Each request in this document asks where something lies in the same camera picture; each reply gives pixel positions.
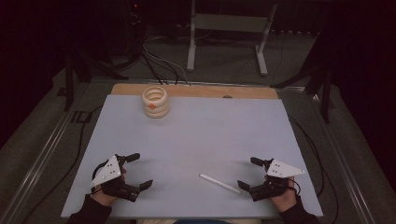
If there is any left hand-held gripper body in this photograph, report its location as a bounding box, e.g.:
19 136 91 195
90 153 142 203

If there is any white pen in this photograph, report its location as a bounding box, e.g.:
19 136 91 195
198 173 243 195

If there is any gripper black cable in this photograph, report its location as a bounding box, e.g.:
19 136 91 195
292 177 303 196
91 160 110 183

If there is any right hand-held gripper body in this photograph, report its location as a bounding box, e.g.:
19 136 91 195
247 158 306 203

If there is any person's right hand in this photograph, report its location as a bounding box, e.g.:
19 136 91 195
264 175 299 214

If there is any white cable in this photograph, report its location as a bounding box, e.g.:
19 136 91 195
142 36 191 86

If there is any metal floor rail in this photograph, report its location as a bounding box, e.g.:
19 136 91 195
0 83 94 224
306 88 376 224

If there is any beige ribbed pen holder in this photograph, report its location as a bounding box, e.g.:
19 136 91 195
141 86 170 119

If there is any black stand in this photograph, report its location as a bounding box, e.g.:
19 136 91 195
273 36 335 124
63 46 130 113

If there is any light grey board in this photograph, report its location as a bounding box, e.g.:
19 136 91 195
60 94 324 219

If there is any wooden table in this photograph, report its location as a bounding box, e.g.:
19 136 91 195
110 82 279 101

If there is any person's left hand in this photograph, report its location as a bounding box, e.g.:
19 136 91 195
91 166 129 207

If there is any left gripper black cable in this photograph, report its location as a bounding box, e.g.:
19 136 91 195
91 160 110 183

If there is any dark equipment rack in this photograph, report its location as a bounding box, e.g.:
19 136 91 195
122 0 148 64

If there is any grey metal stand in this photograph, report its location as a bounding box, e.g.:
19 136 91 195
186 0 279 77

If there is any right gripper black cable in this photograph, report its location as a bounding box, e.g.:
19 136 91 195
292 177 303 196

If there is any black floor cable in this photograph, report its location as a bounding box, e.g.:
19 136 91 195
288 114 341 224
20 105 105 224

